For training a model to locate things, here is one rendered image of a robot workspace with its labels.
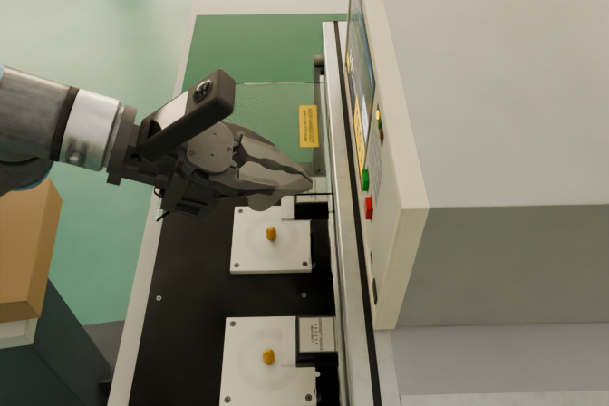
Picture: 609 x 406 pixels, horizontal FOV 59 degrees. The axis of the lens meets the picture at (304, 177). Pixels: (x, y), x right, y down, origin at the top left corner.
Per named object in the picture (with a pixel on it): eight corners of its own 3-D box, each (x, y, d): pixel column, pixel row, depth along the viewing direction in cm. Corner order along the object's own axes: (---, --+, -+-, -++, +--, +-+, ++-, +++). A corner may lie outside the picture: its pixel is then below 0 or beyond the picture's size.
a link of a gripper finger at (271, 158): (294, 188, 65) (221, 168, 62) (315, 157, 61) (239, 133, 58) (294, 207, 63) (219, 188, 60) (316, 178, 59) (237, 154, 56)
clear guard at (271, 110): (155, 222, 78) (146, 196, 73) (177, 111, 93) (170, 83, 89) (379, 217, 78) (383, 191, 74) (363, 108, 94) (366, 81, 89)
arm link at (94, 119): (85, 72, 52) (62, 130, 47) (132, 88, 54) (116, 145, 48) (75, 124, 57) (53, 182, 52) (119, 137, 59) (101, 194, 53)
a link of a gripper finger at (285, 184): (294, 207, 63) (219, 188, 60) (316, 178, 59) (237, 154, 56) (294, 229, 61) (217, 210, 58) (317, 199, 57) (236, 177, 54)
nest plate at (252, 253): (230, 274, 99) (229, 270, 98) (235, 209, 109) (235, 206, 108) (311, 272, 99) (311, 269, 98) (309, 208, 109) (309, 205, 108)
